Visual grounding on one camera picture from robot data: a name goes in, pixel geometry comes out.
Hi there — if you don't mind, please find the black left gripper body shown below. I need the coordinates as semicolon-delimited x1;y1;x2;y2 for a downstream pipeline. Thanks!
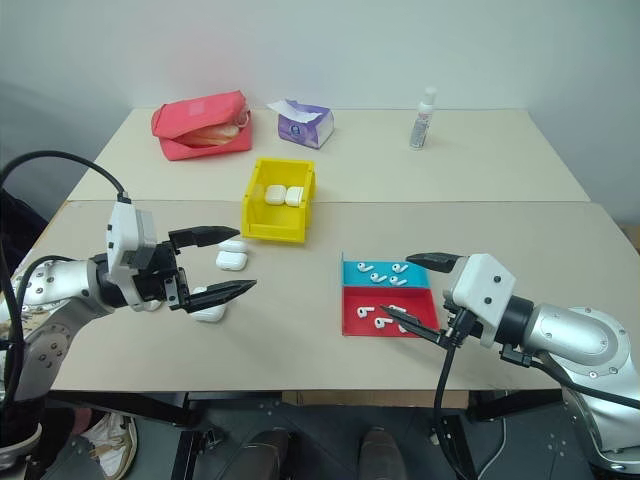
125;238;193;314

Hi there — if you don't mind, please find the white beige sneaker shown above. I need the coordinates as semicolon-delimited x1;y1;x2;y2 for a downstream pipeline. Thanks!
82;407;140;479

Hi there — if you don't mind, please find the clear white spray bottle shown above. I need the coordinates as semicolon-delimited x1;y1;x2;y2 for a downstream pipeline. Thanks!
408;86;439;151

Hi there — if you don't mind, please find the thin white floor cable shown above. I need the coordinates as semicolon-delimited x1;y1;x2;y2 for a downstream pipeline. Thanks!
477;414;508;469

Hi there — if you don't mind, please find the beige item inside pouch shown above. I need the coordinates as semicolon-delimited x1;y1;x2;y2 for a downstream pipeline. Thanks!
187;123;246;147

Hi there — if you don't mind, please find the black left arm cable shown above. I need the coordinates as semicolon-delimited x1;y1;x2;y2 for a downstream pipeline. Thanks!
0;151;133;406

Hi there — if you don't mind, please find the brown cardboard strip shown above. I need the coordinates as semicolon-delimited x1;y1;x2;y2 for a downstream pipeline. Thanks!
282;390;470;409

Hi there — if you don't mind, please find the yellow plastic bin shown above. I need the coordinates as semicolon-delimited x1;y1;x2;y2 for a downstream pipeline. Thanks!
241;157;317;245

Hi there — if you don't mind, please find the red fabric pouch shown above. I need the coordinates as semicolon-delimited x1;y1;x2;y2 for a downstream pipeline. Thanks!
151;90;254;162

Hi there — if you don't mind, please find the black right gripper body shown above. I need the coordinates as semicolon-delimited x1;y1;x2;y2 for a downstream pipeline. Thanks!
438;297;482;349

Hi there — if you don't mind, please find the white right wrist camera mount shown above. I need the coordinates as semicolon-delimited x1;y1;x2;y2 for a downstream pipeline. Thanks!
442;253;517;349

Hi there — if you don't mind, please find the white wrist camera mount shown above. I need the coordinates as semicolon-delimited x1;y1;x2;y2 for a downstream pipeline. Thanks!
442;253;517;349
107;199;160;307

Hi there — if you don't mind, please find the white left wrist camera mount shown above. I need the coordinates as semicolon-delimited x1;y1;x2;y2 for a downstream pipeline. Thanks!
107;199;160;307

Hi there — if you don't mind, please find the purple tissue pack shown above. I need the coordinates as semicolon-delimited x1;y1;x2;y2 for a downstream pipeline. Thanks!
266;98;336;150

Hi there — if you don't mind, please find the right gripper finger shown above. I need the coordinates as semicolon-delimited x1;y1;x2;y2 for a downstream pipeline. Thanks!
379;304;445;347
405;252;469;274

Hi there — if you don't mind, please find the black metal table frame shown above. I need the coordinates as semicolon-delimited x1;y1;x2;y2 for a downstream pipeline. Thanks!
44;389;566;480

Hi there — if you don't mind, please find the blue and red tray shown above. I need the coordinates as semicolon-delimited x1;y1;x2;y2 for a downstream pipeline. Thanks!
340;252;441;338

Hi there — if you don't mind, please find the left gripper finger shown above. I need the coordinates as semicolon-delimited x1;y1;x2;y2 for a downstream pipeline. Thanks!
181;278;259;315
168;225;242;250

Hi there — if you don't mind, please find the dark rounded foot shape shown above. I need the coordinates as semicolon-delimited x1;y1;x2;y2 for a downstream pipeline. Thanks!
238;428;292;480
359;427;407;480

